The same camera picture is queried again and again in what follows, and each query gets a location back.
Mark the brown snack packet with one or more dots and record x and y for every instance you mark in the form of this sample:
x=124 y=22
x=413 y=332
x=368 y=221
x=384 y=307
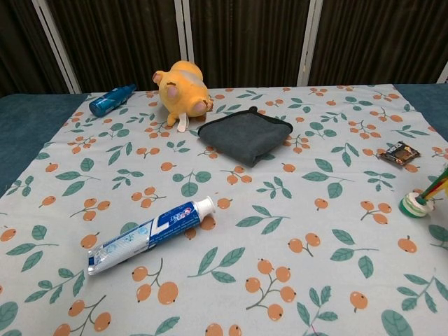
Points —
x=399 y=153

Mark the dark grey folded cloth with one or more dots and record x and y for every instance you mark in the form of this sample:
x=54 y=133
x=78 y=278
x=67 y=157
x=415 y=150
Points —
x=245 y=134

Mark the blue spray bottle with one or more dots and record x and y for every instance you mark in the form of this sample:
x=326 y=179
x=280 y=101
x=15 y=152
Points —
x=110 y=100

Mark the blue white toothpaste tube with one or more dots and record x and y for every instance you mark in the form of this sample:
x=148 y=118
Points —
x=150 y=232

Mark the dark folding screen partition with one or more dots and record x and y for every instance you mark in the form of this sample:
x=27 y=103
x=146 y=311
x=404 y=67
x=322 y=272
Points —
x=224 y=38

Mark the floral fruit print tablecloth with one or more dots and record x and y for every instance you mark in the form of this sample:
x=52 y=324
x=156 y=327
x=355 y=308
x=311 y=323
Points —
x=224 y=224

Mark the yellow plush toy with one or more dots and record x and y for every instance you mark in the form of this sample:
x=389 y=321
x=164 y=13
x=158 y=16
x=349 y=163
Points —
x=182 y=92

